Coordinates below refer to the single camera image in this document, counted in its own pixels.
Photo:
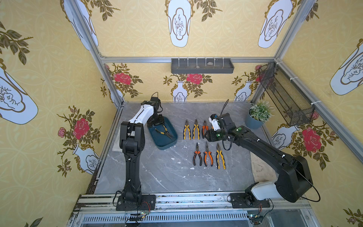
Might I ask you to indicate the aluminium front rail frame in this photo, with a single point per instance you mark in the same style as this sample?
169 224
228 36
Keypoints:
186 207

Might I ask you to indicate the black wire mesh basket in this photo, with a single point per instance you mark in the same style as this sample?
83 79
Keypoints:
290 101

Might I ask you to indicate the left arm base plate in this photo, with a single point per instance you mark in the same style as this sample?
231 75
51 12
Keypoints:
146 203

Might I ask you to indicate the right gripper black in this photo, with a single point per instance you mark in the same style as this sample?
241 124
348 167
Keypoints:
210 136

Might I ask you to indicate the teal plastic storage box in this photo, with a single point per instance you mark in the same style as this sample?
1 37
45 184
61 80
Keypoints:
164 136

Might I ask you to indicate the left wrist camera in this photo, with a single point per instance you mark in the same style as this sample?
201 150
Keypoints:
155 102

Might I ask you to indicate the yellow long nose pliers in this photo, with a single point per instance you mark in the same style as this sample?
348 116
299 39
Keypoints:
165 132

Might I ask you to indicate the red orange black pliers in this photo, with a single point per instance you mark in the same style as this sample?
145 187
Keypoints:
205 129

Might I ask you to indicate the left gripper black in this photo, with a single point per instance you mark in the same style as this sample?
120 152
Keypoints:
156 121

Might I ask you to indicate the left work glove beige green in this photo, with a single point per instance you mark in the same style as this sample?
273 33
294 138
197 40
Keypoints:
116 145

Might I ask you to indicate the grey wall shelf tray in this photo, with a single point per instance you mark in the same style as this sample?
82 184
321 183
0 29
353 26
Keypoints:
202 66

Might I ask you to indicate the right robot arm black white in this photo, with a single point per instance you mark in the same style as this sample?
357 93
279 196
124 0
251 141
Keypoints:
294 177

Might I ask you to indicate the green white artificial plant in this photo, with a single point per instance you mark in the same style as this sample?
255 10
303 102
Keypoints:
261 111

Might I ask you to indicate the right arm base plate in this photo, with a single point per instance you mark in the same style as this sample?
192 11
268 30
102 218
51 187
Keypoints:
247 200

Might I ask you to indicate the blue flower pot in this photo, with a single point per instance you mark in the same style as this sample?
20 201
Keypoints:
251 123

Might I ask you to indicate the yellow black pliers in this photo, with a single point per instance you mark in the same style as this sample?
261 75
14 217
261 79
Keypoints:
186 132
220 160
196 130

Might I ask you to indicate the right work glove beige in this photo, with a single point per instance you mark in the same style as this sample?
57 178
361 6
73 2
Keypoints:
262 172

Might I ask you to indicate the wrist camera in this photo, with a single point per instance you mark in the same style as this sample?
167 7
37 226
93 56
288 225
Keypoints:
214 122
155 102

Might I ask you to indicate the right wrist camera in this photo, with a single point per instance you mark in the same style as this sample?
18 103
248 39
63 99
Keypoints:
214 122

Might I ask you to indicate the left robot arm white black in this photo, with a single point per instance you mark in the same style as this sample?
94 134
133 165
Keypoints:
132 142

